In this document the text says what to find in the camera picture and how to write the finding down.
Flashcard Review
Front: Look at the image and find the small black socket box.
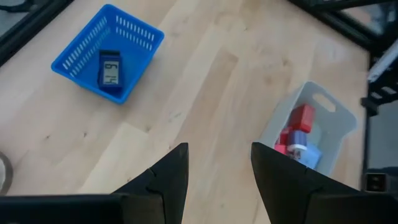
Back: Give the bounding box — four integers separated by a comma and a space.
361, 172, 390, 193

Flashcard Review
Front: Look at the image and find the brass lamp with white bulb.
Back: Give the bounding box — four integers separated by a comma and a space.
0, 151, 14, 196

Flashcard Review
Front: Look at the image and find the pink wall charger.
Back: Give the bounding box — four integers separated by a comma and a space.
274, 126, 294, 156

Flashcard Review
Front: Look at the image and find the red wall charger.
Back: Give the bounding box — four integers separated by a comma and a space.
287, 103, 317, 134

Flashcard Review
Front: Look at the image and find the white plastic storage bin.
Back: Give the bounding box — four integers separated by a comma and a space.
259, 80, 358, 179

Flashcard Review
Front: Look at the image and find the silver aluminium extrusion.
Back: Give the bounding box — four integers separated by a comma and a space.
367, 39, 398, 83

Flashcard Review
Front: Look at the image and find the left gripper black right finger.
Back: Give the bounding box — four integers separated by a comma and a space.
250, 141, 398, 224

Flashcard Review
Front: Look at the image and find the purple wall charger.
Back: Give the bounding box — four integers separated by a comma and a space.
286, 129, 308, 160

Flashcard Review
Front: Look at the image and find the navy blue digital clock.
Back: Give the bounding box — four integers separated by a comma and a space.
97, 49, 123, 93

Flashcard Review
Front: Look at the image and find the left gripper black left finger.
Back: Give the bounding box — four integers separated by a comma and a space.
112, 142, 190, 224

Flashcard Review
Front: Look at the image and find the black floor cable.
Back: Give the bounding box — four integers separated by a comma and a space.
0, 0, 35, 13

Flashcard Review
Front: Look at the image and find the blue slotted plastic basket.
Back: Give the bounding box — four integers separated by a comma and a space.
50, 3, 165, 105

